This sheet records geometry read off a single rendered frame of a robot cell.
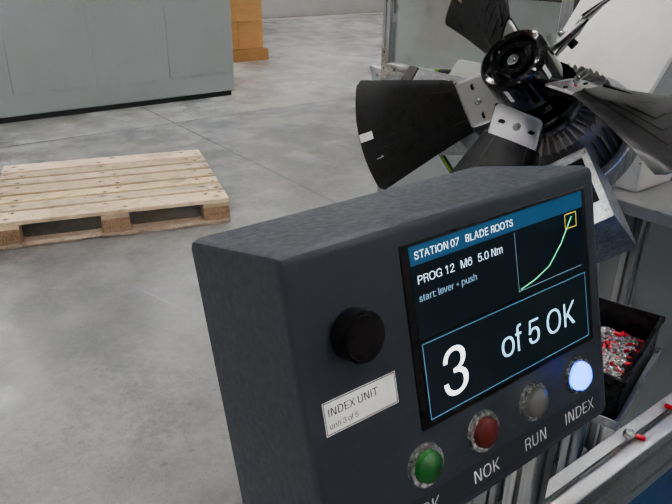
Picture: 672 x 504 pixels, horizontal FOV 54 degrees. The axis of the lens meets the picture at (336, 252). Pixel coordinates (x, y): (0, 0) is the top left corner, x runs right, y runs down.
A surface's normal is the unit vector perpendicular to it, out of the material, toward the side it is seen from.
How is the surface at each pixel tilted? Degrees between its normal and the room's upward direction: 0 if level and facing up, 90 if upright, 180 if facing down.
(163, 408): 0
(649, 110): 14
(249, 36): 90
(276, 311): 90
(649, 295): 90
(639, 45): 50
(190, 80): 90
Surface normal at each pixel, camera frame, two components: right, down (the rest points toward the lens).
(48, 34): 0.59, 0.35
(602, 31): -0.60, -0.40
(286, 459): -0.80, 0.25
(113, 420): 0.01, -0.90
